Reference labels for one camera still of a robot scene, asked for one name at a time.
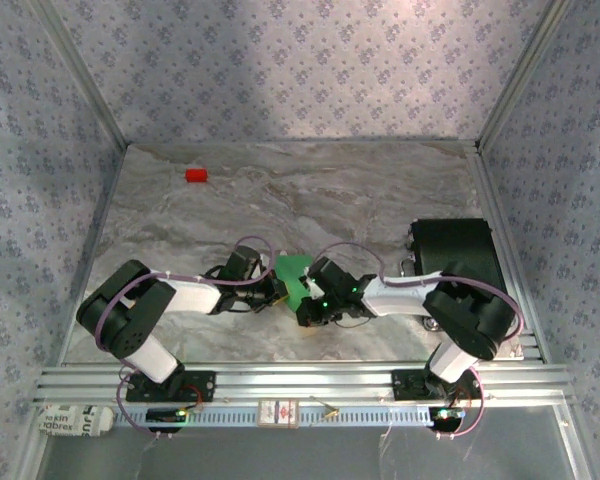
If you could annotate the small brass hook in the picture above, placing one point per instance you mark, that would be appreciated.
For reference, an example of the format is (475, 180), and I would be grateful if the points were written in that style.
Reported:
(331, 413)

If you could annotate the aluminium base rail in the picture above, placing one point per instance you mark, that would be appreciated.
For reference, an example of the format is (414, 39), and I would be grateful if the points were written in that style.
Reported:
(305, 382)

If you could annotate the aluminium frame post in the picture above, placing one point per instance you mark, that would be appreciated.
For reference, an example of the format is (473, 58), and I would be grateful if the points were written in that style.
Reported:
(519, 75)
(85, 75)

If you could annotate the red block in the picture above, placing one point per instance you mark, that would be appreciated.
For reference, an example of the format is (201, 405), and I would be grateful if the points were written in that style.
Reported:
(196, 175)

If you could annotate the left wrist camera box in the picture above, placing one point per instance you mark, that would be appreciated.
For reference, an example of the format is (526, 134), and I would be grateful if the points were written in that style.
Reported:
(242, 260)

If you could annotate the small white label card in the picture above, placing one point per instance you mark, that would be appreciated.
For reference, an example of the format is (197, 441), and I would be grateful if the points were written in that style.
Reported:
(278, 413)

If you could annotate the white printed paper roll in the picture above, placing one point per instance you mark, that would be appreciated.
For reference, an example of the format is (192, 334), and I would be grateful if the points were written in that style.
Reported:
(70, 421)

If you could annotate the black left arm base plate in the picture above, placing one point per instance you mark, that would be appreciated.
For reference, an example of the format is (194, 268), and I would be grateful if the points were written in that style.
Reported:
(205, 386)

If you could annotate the aluminium side rail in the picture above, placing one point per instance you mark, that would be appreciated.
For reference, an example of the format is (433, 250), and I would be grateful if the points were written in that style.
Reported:
(94, 250)
(492, 200)

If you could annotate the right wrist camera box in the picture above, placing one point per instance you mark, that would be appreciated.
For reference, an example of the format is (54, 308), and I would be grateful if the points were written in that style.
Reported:
(330, 275)

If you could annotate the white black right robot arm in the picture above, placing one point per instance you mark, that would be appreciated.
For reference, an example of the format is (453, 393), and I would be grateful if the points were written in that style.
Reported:
(400, 297)

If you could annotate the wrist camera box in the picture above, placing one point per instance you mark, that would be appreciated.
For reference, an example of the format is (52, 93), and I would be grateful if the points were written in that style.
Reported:
(242, 260)
(330, 275)

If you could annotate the black case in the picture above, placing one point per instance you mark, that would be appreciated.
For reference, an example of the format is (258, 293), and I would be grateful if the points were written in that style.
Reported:
(450, 230)

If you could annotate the green paper sheet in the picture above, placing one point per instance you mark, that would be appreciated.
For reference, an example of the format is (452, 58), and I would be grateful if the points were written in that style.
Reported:
(292, 280)

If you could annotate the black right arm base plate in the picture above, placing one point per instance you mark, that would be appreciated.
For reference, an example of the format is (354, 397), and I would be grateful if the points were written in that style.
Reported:
(405, 385)

